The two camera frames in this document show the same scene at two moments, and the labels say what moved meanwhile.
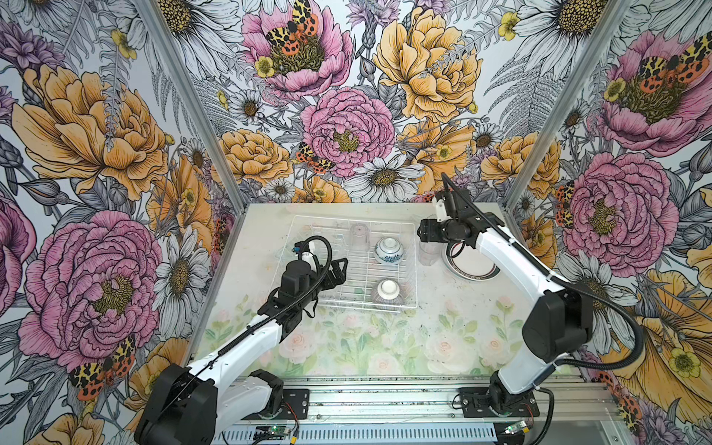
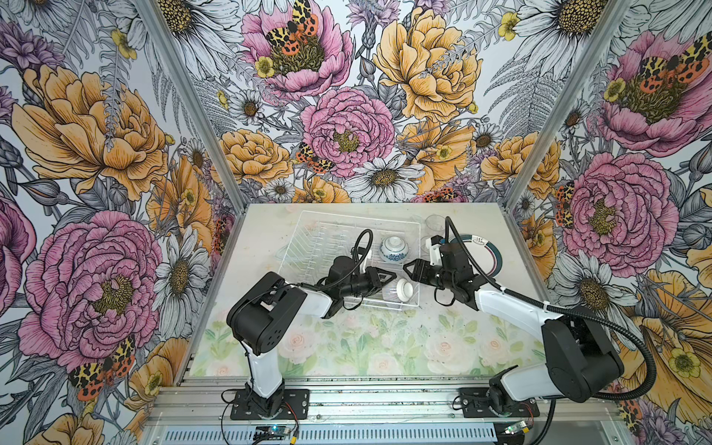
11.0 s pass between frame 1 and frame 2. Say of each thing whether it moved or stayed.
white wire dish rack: stayed
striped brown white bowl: moved
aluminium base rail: stayed
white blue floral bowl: stayed
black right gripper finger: moved
